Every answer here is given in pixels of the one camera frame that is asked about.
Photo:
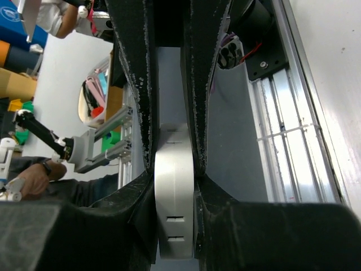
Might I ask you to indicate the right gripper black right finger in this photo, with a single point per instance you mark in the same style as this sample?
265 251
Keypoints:
234 235

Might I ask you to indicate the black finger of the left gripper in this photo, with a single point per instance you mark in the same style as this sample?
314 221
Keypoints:
203 23
133 26

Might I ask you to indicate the operator bare hand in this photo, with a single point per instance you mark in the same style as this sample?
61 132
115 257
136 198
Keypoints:
38 176

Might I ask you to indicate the white zip tie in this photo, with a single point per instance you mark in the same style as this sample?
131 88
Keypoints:
284 132

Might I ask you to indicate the aluminium front rail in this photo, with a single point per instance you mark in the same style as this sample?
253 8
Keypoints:
297 167

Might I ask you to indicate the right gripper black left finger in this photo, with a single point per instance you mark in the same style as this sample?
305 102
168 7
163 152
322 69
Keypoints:
115 233

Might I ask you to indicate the white plug adapter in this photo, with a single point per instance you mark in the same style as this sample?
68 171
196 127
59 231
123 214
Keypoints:
174 192

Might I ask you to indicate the operator dark sleeve forearm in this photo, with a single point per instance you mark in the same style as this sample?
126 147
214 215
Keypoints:
79 193

